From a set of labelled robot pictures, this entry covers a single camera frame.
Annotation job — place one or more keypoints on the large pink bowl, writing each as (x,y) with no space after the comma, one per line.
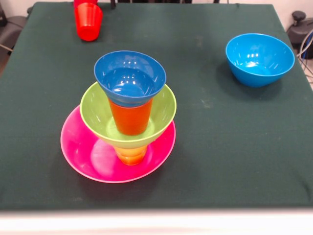
(78,151)

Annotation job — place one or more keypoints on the yellow cup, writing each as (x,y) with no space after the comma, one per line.
(132,156)

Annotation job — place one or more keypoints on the small dark blue bowl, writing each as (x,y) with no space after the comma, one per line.
(129,73)

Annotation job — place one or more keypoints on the black chair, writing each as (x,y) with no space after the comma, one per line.
(299,27)
(12,29)

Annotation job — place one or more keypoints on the dark green table cloth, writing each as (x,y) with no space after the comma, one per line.
(220,171)

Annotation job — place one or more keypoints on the green bowl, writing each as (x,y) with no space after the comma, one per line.
(95,115)

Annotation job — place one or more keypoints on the red cup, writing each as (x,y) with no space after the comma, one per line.
(88,24)
(80,2)

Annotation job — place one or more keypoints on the light blue bowl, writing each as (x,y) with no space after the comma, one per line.
(259,61)

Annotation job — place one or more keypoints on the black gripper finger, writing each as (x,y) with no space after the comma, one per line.
(113,3)

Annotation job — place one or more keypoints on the orange cup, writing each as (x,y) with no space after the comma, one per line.
(129,120)

